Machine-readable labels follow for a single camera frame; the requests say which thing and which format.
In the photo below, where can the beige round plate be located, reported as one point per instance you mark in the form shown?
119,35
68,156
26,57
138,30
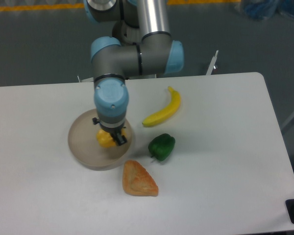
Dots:
82,141

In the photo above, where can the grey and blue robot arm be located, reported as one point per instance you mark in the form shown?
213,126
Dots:
111,95

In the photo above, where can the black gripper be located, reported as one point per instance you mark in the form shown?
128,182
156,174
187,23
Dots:
115,129

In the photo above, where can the green bell pepper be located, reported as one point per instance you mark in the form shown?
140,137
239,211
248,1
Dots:
161,146

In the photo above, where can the yellow banana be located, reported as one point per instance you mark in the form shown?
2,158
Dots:
165,113

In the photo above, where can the yellow bell pepper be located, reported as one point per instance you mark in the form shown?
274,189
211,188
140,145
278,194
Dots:
104,139

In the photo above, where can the golden triangular pastry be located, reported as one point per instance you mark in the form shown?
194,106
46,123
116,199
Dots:
136,181

